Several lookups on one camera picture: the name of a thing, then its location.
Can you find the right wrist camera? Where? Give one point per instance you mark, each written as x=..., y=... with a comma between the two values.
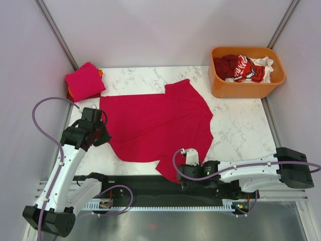
x=191, y=156

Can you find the orange plastic basket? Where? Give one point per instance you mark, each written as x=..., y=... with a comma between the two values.
x=223, y=89

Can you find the aluminium rail profile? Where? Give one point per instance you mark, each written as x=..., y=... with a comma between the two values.
x=277, y=194

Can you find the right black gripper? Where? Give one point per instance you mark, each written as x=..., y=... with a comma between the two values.
x=191, y=185

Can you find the folded orange t shirt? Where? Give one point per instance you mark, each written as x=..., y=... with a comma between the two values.
x=100, y=72

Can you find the right aluminium frame post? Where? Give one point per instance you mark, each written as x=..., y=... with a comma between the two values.
x=283, y=23

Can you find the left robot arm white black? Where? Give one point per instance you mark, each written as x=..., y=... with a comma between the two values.
x=55, y=211

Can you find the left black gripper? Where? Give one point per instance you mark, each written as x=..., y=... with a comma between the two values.
x=106, y=138

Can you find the left aluminium frame post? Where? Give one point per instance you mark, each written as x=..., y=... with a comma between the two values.
x=57, y=33

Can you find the grey slotted cable duct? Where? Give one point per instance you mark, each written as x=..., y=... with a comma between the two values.
x=103, y=205

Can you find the folded dark red t shirt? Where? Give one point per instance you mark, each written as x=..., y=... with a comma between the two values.
x=81, y=94

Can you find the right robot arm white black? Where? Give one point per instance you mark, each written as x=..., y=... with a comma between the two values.
x=285, y=166

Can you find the aluminium frame post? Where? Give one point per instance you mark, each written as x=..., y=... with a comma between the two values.
x=57, y=33
x=283, y=23

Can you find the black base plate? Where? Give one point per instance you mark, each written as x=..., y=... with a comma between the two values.
x=156, y=191

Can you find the red white printed t shirt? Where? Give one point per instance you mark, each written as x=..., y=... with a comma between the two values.
x=250, y=70

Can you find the folded pink t shirt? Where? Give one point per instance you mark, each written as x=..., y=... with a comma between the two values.
x=87, y=77

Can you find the dark red crumpled t shirt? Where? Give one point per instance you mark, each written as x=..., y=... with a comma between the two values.
x=225, y=66

